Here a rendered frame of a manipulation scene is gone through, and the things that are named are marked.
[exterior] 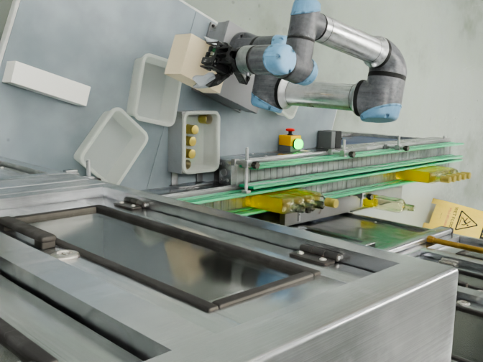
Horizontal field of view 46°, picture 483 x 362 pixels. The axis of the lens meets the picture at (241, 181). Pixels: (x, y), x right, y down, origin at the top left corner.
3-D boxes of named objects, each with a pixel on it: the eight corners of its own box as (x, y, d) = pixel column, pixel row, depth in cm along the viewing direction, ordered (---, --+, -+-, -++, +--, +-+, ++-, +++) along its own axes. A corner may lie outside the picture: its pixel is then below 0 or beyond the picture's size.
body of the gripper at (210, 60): (205, 41, 157) (234, 39, 148) (226, 53, 163) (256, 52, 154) (198, 67, 156) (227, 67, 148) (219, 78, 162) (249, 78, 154)
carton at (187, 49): (175, 34, 166) (191, 33, 160) (213, 56, 177) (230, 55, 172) (164, 73, 165) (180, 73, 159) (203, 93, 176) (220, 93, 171)
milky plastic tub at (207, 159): (168, 172, 208) (183, 174, 202) (168, 110, 204) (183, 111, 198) (204, 168, 220) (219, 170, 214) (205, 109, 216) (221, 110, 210)
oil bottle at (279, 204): (245, 205, 220) (287, 215, 205) (245, 192, 219) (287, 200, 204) (255, 204, 224) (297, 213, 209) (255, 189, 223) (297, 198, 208)
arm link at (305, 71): (325, 46, 153) (299, 35, 145) (318, 87, 153) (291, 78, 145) (302, 47, 158) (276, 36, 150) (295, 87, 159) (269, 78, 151)
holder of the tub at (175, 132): (167, 186, 209) (181, 189, 203) (168, 110, 205) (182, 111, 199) (203, 181, 221) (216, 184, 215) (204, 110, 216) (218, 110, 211)
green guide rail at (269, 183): (238, 186, 216) (254, 189, 210) (238, 184, 215) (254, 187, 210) (449, 156, 337) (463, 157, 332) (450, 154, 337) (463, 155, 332)
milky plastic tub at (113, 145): (62, 157, 180) (77, 160, 174) (102, 102, 187) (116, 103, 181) (100, 187, 191) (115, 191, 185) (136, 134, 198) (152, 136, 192)
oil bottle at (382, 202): (361, 206, 278) (410, 215, 260) (361, 195, 277) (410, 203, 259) (368, 204, 282) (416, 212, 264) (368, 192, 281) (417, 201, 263)
